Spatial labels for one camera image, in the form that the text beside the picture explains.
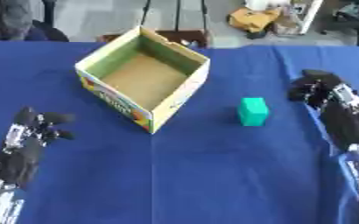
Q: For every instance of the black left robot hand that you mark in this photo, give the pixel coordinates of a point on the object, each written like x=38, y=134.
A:
x=19, y=159

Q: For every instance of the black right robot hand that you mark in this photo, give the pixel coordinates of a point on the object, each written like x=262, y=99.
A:
x=347, y=122

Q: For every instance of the open cardboard box green inside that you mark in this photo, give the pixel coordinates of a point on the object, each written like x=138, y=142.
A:
x=144, y=78

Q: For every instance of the green rectangular block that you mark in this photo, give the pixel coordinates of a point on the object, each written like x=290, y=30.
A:
x=252, y=111

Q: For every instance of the black chair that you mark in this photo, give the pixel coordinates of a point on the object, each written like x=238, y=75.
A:
x=355, y=17

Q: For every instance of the person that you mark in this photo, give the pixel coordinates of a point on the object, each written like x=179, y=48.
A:
x=9, y=20

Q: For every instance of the yellow bag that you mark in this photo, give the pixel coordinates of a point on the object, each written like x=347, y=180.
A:
x=253, y=19

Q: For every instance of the black tripod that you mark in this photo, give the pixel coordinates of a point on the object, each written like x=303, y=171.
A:
x=176, y=16

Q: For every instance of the white frame stand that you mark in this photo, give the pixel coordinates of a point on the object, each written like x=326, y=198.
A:
x=300, y=17

